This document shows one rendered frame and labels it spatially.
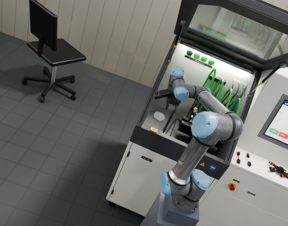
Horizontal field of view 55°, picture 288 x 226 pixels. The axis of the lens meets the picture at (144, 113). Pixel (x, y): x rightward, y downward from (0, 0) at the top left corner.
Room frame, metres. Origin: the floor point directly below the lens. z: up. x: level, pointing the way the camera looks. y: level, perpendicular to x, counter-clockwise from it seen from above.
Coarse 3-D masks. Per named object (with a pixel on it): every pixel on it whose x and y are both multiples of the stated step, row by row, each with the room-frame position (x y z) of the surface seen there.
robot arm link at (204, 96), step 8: (200, 88) 1.40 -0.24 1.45; (208, 88) 1.44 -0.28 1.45; (200, 96) 1.34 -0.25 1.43; (208, 96) 1.31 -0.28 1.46; (208, 104) 1.25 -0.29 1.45; (216, 104) 1.23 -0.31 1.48; (216, 112) 1.18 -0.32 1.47; (224, 112) 1.16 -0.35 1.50; (232, 112) 1.14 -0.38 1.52; (240, 120) 1.07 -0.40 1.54; (240, 128) 1.03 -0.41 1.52; (232, 136) 1.08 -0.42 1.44
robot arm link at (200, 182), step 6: (192, 174) 1.07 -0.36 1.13; (198, 174) 1.09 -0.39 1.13; (204, 174) 1.12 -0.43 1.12; (192, 180) 1.05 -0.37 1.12; (198, 180) 1.05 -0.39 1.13; (204, 180) 1.07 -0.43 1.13; (192, 186) 1.03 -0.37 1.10; (198, 186) 1.03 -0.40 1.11; (204, 186) 1.04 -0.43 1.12; (192, 192) 1.02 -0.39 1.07; (198, 192) 1.03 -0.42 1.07; (204, 192) 1.05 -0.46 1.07; (192, 198) 1.03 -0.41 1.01; (198, 198) 1.04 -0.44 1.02
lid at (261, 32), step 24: (192, 0) 1.40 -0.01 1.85; (216, 0) 1.30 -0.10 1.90; (240, 0) 1.26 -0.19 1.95; (192, 24) 1.78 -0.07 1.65; (216, 24) 1.62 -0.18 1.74; (240, 24) 1.48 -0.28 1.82; (264, 24) 1.33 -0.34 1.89; (216, 48) 1.99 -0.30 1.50; (240, 48) 1.84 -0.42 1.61; (264, 48) 1.66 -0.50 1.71
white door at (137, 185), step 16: (128, 160) 1.52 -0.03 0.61; (144, 160) 1.51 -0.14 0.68; (160, 160) 1.51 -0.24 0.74; (128, 176) 1.52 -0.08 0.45; (144, 176) 1.51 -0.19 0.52; (208, 176) 1.50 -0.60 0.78; (112, 192) 1.51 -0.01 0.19; (128, 192) 1.51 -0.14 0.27; (144, 192) 1.51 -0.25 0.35; (144, 208) 1.51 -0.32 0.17
